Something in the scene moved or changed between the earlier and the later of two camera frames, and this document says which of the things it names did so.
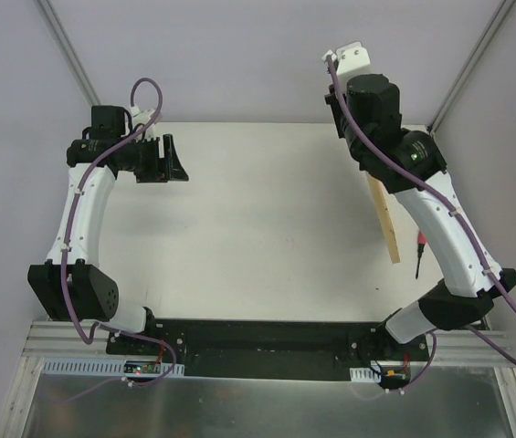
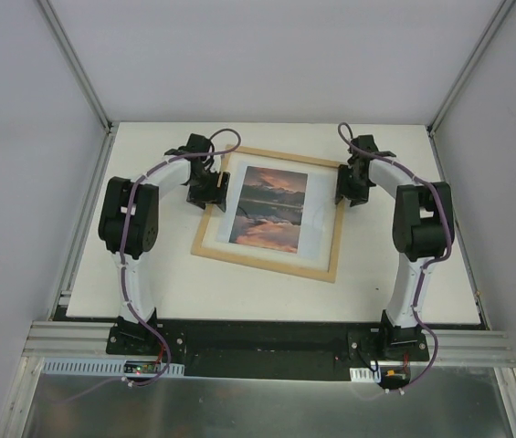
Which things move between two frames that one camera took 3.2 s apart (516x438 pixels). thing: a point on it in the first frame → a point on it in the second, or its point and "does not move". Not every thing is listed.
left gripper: x=161 y=159 → x=212 y=190
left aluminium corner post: x=57 y=32 does not move
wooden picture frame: x=393 y=243 → x=281 y=214
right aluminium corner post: x=498 y=17 does not move
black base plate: x=269 y=349 does not move
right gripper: x=335 y=110 → x=349 y=183
